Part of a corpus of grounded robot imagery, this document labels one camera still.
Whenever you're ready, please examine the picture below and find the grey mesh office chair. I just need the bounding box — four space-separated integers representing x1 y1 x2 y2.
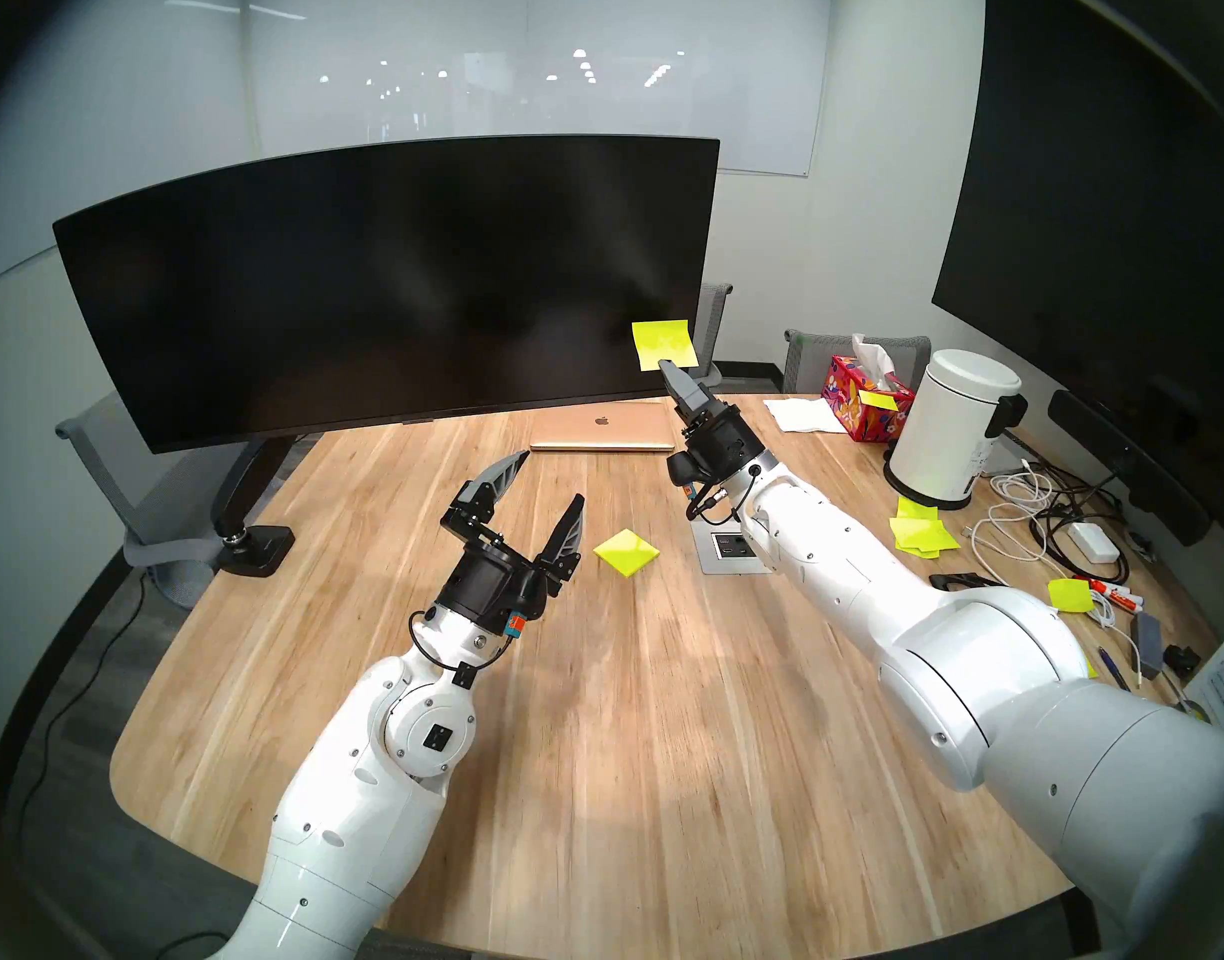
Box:
694 282 735 394
782 329 933 395
56 393 223 609

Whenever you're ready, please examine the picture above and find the white box device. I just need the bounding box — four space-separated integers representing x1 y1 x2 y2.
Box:
982 433 1035 479

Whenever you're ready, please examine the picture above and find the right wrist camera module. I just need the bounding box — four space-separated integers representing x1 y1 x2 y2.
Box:
669 453 718 519

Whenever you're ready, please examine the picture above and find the long white cable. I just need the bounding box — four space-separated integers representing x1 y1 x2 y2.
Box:
969 508 1143 669

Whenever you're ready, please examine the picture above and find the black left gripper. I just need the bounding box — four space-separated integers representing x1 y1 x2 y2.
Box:
437 450 586 633

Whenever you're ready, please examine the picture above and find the rose gold laptop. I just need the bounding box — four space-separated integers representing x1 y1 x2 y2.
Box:
530 401 677 454

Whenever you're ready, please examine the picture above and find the loose yellow sticky note pile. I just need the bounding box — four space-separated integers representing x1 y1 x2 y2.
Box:
890 496 961 559

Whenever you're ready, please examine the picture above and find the large black wall television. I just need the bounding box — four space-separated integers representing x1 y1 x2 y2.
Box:
930 0 1224 529

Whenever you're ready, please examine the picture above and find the glass wall whiteboard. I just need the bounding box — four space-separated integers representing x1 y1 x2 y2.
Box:
247 0 833 177

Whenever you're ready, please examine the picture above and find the single yellow sticky note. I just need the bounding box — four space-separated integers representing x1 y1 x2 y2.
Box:
632 319 699 372

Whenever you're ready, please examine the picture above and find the white paper napkin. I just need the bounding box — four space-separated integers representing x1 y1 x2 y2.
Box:
763 397 848 435

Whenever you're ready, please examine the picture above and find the black floor cable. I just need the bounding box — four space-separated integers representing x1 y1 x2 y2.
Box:
12 573 148 839

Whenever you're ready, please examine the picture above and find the curved black monitor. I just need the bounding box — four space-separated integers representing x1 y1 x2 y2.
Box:
53 135 721 456

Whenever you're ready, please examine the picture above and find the yellow sticky note pad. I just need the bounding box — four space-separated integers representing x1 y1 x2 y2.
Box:
594 528 661 577

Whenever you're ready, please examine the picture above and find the colourful floral tissue box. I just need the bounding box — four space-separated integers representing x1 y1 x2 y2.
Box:
822 356 916 443

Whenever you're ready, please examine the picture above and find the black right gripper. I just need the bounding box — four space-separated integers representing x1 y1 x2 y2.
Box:
658 358 778 487

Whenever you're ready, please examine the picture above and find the white coiled cable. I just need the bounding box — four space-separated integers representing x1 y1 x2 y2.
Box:
987 468 1058 514

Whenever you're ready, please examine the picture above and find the white cylindrical trash bin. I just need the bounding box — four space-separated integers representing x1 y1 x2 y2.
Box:
883 348 1029 511

